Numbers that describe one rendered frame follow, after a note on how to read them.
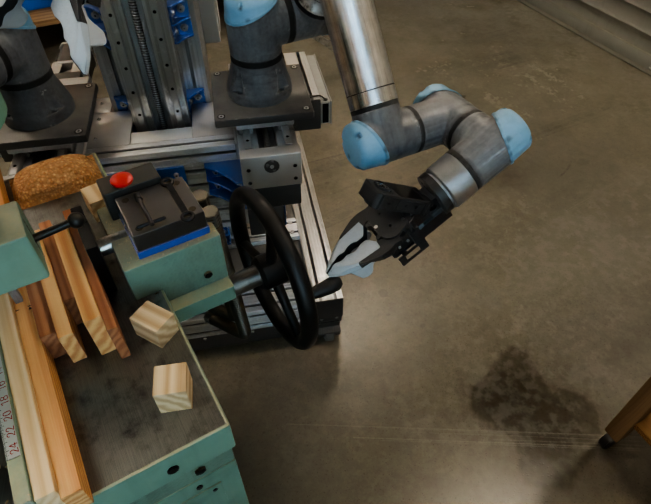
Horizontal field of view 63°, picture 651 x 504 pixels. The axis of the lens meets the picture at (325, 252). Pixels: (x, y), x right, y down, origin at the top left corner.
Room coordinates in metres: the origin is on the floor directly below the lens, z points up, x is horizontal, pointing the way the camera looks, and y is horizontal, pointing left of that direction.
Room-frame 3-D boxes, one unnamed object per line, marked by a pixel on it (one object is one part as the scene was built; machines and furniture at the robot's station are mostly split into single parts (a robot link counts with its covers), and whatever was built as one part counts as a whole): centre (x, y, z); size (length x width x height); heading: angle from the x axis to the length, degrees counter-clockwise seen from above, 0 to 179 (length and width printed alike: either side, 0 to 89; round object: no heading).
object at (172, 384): (0.30, 0.18, 0.92); 0.04 x 0.04 x 0.04; 10
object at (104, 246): (0.51, 0.29, 0.95); 0.09 x 0.07 x 0.09; 31
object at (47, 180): (0.70, 0.45, 0.92); 0.14 x 0.09 x 0.04; 121
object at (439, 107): (0.74, -0.19, 0.99); 0.11 x 0.11 x 0.08; 28
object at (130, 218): (0.55, 0.24, 0.99); 0.13 x 0.11 x 0.06; 31
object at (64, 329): (0.44, 0.36, 0.93); 0.20 x 0.02 x 0.06; 31
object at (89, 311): (0.44, 0.32, 0.94); 0.18 x 0.02 x 0.07; 31
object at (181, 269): (0.54, 0.24, 0.92); 0.15 x 0.13 x 0.09; 31
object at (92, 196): (0.63, 0.36, 0.92); 0.04 x 0.03 x 0.04; 37
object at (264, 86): (1.13, 0.15, 0.87); 0.15 x 0.15 x 0.10
